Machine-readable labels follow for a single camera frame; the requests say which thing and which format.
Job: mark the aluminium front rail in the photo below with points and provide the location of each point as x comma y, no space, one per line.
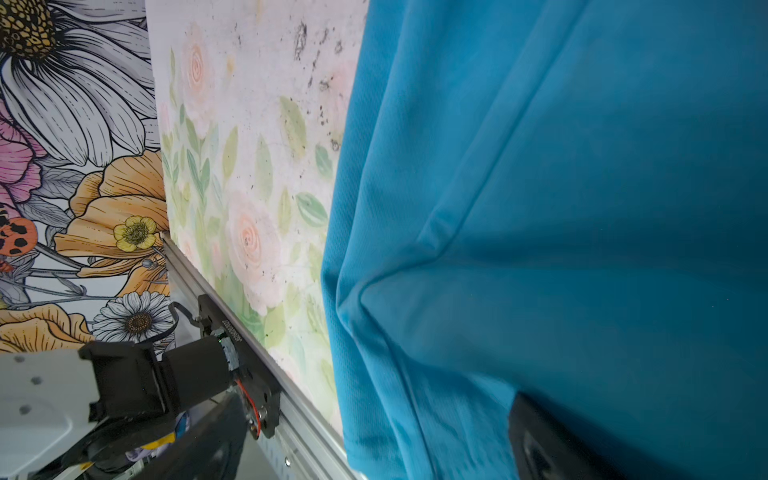
288,438

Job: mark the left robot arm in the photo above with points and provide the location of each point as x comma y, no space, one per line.
68,407

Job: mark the blue t-shirt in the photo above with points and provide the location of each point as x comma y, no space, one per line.
564,200

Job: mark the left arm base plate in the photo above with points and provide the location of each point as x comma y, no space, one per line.
258,386

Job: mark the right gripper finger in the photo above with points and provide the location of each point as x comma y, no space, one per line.
543,448

